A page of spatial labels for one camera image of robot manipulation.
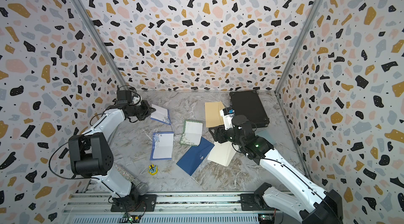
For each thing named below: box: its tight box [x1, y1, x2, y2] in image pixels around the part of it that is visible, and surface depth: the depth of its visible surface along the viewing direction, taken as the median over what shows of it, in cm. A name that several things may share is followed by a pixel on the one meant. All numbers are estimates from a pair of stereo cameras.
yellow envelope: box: [204, 100, 226, 128], surface depth 112 cm
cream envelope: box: [207, 140, 237, 167], surface depth 92 cm
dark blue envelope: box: [176, 136, 215, 177], surface depth 90 cm
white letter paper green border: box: [179, 119, 204, 147], surface depth 100 cm
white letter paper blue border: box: [149, 131, 175, 161], surface depth 94 cm
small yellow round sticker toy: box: [147, 164, 159, 176], surface depth 85 cm
